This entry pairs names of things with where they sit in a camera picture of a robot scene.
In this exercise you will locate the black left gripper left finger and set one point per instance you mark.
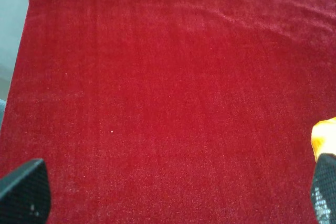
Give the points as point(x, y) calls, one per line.
point(25, 194)

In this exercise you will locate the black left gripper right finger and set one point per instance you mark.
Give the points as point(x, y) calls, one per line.
point(322, 192)

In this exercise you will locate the orange pumpkin-shaped bread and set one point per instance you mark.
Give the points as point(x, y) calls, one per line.
point(323, 138)

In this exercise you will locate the red velvet table cloth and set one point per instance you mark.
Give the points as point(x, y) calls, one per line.
point(172, 111)

